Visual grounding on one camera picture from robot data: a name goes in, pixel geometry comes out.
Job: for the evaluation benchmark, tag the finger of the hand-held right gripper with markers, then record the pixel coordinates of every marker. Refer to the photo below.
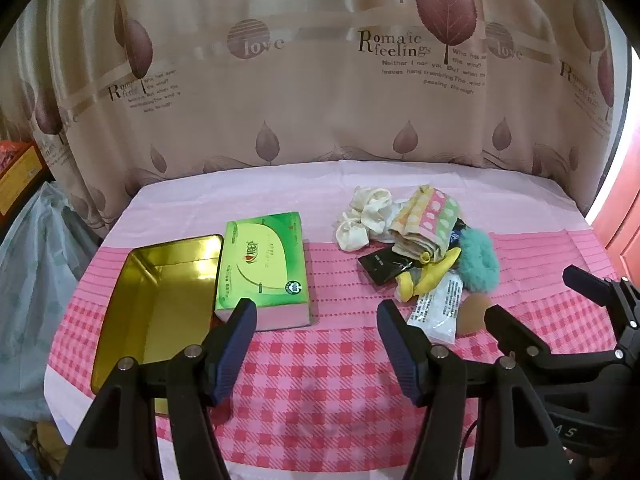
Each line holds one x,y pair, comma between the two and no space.
590,282
520,342

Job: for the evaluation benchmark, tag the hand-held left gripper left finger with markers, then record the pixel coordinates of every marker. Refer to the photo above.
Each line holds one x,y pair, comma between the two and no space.
235,355

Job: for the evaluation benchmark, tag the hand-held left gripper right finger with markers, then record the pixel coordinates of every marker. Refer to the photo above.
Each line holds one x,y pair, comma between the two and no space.
400,355

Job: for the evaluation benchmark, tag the beige makeup sponge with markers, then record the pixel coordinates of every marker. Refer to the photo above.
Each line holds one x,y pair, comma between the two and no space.
475,315

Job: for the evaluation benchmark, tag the white plastic packet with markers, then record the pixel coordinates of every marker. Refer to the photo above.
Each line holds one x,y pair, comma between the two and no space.
440,310

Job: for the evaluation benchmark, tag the teal fluffy scrunchie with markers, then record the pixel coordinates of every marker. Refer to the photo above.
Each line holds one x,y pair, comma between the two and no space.
480,260

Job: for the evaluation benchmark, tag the black packet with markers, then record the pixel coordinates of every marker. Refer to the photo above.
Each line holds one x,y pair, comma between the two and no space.
380,265

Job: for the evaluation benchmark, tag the green tissue box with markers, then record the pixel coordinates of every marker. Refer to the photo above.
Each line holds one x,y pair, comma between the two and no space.
260,265

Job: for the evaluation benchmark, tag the gold metal tin box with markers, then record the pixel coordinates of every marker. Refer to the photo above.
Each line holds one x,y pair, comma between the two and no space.
150,300

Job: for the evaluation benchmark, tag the dark printed packet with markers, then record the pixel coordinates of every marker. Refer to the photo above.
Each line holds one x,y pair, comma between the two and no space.
457,235

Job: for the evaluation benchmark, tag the pastel dotted towel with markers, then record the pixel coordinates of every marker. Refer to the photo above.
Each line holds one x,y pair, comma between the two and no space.
430,220

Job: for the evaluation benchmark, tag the pink checked tablecloth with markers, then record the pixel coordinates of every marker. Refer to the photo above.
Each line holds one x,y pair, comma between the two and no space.
320,385

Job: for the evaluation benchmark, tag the pale blue plastic cover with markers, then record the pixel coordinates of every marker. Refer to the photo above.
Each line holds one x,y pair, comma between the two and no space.
35,270

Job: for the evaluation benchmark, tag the beige leaf print curtain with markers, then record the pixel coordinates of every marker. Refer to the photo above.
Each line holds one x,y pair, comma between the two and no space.
320,110

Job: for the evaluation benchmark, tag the orange cardboard box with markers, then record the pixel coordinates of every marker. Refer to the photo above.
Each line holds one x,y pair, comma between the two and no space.
15,175

